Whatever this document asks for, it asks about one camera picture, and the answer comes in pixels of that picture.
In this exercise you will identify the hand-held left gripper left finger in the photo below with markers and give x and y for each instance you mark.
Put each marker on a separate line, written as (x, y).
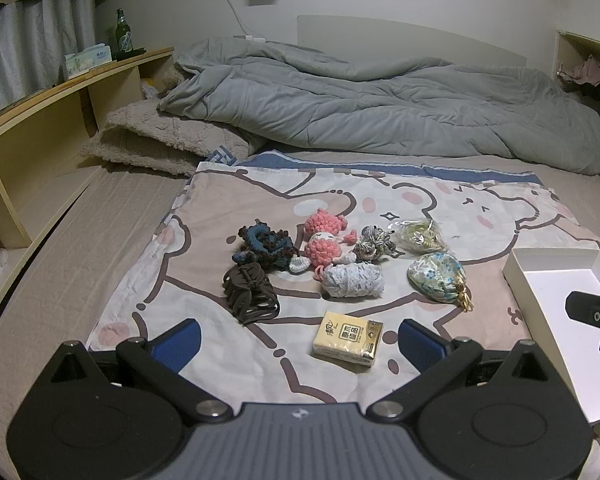
(180, 346)

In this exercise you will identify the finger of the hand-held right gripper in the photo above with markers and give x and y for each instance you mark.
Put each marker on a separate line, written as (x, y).
(587, 306)

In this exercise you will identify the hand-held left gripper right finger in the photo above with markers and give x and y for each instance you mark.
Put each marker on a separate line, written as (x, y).
(420, 346)

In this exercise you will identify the white cardboard box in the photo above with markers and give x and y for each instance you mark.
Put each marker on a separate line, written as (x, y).
(545, 280)

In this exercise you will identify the white yarn ball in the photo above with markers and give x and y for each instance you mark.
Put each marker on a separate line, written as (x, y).
(352, 280)

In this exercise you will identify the blue brown crochet scrunchie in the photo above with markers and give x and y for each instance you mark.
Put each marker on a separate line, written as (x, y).
(267, 245)

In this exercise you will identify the yellow tissue pack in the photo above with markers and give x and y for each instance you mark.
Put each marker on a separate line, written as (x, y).
(345, 341)

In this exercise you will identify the brown hair claw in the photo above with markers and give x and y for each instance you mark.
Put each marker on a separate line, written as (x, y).
(247, 287)

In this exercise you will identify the grey patterned scrunchie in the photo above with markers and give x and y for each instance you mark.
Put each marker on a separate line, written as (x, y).
(372, 245)

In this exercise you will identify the pink crochet doll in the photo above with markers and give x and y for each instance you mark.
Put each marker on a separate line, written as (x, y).
(322, 251)

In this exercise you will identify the cartoon printed blanket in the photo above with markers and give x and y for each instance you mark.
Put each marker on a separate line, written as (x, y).
(205, 205)

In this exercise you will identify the beige fleece blanket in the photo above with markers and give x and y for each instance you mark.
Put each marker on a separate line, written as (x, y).
(155, 135)

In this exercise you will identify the pink clothes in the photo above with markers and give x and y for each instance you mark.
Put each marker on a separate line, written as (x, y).
(592, 70)

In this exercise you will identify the wooden bedside shelf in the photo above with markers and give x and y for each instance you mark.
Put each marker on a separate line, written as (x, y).
(30, 150)

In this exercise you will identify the grey quilt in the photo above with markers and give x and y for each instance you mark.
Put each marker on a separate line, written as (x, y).
(380, 100)

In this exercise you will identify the dark tray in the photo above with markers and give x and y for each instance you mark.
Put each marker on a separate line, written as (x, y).
(136, 53)

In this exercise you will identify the tissue box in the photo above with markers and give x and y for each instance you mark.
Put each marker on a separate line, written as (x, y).
(87, 60)

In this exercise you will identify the white power plug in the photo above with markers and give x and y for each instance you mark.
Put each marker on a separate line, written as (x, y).
(250, 38)

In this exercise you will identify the green glass bottle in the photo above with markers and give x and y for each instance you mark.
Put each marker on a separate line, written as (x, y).
(122, 35)

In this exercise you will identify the grey curtain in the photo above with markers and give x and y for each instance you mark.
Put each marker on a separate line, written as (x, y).
(25, 45)

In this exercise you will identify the wooden wall shelf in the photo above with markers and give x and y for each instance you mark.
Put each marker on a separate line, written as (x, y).
(572, 47)

